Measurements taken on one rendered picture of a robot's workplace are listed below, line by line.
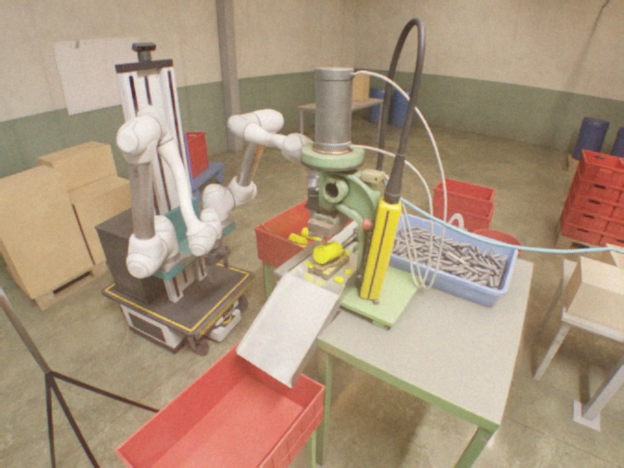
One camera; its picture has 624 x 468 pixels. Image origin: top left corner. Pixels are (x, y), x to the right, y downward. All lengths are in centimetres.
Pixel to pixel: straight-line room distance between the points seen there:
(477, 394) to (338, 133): 88
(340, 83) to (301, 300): 76
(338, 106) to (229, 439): 123
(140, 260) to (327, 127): 106
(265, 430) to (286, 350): 36
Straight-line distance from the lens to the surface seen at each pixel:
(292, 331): 124
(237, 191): 223
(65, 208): 320
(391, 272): 139
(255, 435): 143
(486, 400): 111
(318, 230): 121
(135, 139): 145
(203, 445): 145
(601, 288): 219
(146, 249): 170
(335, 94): 107
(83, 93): 531
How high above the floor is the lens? 180
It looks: 30 degrees down
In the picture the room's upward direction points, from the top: straight up
